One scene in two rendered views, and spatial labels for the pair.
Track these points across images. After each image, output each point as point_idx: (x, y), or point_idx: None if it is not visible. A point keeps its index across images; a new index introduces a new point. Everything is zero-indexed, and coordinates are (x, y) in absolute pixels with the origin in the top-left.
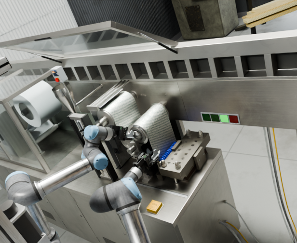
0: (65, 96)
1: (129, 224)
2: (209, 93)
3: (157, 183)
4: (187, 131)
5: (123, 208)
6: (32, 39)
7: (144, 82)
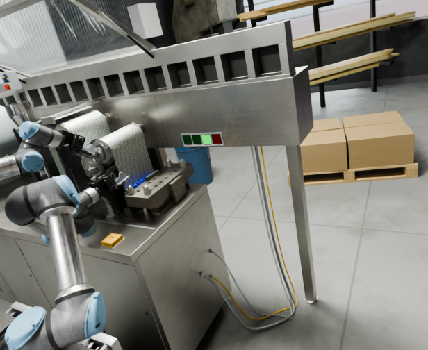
0: (20, 115)
1: (53, 231)
2: (189, 107)
3: (124, 219)
4: (167, 162)
5: (47, 209)
6: None
7: (119, 101)
